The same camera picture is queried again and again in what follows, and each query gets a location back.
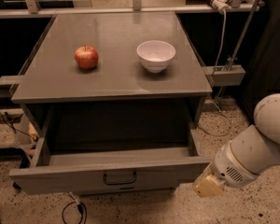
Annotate grey right side bracket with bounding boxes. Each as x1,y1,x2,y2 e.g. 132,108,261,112
203,65,245,87

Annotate black floor cable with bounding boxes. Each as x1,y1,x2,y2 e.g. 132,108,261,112
61,192,88,224

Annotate grey back rail shelf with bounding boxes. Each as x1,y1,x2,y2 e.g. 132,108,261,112
0,2,267,20

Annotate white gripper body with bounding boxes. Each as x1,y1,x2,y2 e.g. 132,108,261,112
211,144,259,189

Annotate grey bracket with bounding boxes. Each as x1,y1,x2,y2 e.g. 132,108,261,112
203,65,245,87
0,76,22,98

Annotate metal diagonal rod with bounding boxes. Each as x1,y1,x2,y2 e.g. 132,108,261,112
224,0,260,71

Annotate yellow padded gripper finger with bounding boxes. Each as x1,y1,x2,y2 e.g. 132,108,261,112
192,165,224,197

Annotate grey drawer cabinet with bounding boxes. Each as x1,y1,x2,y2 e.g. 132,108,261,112
10,11,213,195

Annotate white bowl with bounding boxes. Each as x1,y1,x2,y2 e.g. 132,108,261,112
136,40,176,74

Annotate white power cable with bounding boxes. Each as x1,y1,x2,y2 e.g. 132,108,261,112
197,8,233,138

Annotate red apple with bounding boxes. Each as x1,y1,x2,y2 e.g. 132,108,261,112
75,45,99,70

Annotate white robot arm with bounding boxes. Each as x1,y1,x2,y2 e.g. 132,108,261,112
193,93,280,197

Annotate grey top drawer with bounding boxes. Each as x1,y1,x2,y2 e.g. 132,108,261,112
9,130,211,195

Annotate grey left side bracket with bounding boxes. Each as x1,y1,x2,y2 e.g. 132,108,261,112
0,76,22,98

